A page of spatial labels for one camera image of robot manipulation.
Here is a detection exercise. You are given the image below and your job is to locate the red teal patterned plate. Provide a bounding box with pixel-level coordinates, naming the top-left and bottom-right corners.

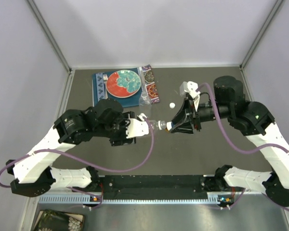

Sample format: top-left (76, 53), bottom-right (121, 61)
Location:
top-left (106, 70), bottom-right (141, 98)

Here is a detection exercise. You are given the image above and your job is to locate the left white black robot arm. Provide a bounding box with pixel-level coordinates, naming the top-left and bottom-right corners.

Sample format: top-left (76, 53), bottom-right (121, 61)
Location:
top-left (7, 99), bottom-right (136, 197)

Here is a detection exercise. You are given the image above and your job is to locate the clear bottle orange base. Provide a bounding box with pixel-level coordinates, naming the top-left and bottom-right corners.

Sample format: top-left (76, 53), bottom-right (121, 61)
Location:
top-left (139, 91), bottom-right (152, 116)

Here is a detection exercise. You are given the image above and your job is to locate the silver knife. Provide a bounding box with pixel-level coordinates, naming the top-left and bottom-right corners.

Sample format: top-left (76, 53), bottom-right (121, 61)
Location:
top-left (139, 67), bottom-right (147, 93)

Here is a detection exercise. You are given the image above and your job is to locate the silver fork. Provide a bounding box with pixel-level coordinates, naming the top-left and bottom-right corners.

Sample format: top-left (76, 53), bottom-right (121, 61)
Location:
top-left (103, 74), bottom-right (108, 99)

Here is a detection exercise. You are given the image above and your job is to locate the grey slotted cable duct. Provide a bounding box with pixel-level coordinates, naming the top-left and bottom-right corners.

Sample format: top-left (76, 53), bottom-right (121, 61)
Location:
top-left (38, 194), bottom-right (233, 205)

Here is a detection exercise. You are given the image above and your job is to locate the aluminium frame rail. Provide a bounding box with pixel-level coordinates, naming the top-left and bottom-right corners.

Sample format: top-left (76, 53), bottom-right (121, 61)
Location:
top-left (28, 174), bottom-right (289, 196)

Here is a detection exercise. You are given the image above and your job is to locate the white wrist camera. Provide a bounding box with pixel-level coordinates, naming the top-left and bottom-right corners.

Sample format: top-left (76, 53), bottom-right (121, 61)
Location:
top-left (179, 81), bottom-right (200, 103)
top-left (126, 113), bottom-right (149, 139)

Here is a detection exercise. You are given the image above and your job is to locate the blue patterned placemat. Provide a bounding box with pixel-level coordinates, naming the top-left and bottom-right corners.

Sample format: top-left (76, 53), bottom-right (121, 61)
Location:
top-left (91, 67), bottom-right (159, 113)

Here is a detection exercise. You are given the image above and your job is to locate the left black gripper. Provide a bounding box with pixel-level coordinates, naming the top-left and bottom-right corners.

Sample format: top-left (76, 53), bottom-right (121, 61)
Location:
top-left (96, 112), bottom-right (137, 146)

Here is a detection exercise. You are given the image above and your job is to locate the floral patterned box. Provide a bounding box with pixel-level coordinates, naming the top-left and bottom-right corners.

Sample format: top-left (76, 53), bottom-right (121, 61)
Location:
top-left (32, 209), bottom-right (85, 231)

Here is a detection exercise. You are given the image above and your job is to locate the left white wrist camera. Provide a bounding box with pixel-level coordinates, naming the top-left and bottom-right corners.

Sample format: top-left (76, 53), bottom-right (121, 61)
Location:
top-left (126, 113), bottom-right (149, 139)

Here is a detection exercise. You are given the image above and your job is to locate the colourful mandala napkin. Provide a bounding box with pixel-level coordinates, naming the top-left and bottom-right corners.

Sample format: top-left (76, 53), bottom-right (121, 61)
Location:
top-left (138, 65), bottom-right (160, 103)

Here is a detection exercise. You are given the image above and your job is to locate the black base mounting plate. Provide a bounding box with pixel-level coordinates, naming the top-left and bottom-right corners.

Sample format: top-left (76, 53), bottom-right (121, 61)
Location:
top-left (72, 174), bottom-right (236, 200)

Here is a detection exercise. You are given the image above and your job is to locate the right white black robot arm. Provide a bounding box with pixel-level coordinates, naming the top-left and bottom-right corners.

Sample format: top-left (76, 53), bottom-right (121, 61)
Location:
top-left (167, 76), bottom-right (289, 208)

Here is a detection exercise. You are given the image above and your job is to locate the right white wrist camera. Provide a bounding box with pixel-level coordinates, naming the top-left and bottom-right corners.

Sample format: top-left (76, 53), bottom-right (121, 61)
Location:
top-left (179, 81), bottom-right (200, 103)

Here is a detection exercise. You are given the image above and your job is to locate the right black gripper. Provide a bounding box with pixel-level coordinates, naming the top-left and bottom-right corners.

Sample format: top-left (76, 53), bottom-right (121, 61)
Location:
top-left (169, 97), bottom-right (231, 134)

